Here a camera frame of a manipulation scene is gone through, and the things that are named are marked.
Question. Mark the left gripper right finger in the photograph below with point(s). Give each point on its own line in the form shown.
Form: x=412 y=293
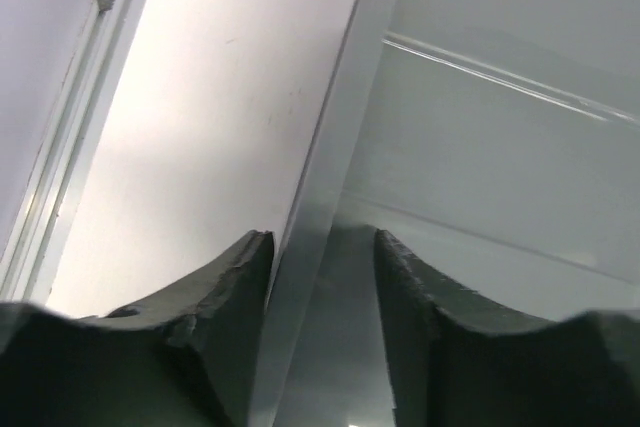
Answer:
x=457 y=358

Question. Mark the grey tray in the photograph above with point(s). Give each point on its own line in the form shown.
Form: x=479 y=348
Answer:
x=499 y=141

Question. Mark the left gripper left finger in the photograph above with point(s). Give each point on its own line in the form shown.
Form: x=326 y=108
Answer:
x=184 y=355

